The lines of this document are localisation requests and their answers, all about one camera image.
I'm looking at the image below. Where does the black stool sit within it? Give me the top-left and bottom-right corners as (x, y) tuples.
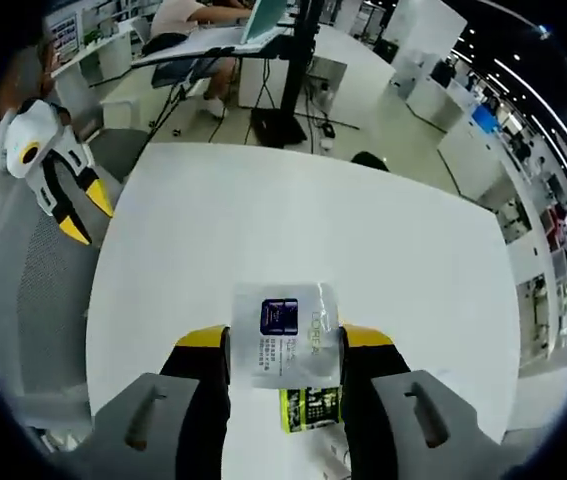
(350, 150), (391, 175)

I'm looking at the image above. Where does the blue storage box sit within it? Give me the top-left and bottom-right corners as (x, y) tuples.
(469, 106), (500, 137)

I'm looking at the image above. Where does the teal laptop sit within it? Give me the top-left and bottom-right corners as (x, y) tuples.
(239, 0), (293, 47)

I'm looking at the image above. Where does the green black skincare packet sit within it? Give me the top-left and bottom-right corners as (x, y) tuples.
(278, 384), (344, 435)

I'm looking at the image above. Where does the tilted work board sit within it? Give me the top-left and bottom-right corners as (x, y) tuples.
(129, 27), (298, 70)

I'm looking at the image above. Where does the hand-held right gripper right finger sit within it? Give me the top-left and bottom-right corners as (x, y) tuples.
(337, 322), (505, 480)

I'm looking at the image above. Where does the long white office desk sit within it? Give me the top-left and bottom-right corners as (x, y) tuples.
(391, 47), (567, 366)

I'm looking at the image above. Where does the white low cabinet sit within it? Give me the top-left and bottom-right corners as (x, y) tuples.
(236, 23), (398, 110)

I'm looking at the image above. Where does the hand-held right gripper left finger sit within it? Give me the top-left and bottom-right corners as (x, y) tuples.
(93, 323), (233, 480)

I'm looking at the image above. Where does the small white skincare sachet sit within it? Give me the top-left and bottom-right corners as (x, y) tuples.
(231, 281), (344, 391)

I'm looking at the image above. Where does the black monitor stand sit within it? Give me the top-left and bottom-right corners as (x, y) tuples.
(249, 0), (325, 150)

